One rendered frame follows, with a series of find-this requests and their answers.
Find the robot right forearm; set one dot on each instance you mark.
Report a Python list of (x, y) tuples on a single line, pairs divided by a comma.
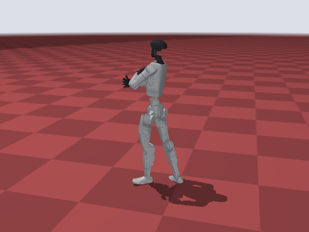
[(143, 84)]

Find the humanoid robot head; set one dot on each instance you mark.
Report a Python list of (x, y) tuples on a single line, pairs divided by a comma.
[(157, 45)]

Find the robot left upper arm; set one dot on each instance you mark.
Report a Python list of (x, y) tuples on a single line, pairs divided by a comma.
[(150, 70)]

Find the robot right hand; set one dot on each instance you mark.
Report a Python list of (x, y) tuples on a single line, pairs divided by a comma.
[(126, 81)]

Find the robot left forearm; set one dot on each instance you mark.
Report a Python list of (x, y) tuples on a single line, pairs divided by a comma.
[(133, 78)]

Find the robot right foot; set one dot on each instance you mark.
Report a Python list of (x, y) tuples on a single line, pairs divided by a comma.
[(177, 179)]

